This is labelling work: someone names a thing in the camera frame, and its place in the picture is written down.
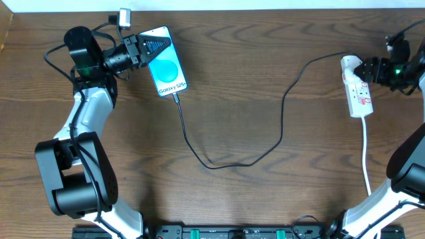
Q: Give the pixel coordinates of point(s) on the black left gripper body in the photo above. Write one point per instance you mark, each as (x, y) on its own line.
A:
(133, 50)

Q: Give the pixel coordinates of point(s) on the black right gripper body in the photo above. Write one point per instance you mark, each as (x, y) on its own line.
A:
(375, 69)

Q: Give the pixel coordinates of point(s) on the blue screen Galaxy smartphone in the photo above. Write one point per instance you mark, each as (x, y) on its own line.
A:
(165, 68)

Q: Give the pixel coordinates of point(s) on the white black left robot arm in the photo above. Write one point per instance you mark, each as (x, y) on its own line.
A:
(76, 173)

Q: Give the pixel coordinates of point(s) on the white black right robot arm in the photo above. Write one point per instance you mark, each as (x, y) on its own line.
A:
(403, 188)

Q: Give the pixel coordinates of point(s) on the white power strip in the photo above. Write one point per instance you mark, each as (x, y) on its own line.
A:
(358, 95)

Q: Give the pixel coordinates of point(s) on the white USB wall charger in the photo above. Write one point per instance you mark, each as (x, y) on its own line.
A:
(349, 77)

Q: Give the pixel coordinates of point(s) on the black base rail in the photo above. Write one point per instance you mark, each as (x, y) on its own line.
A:
(308, 231)

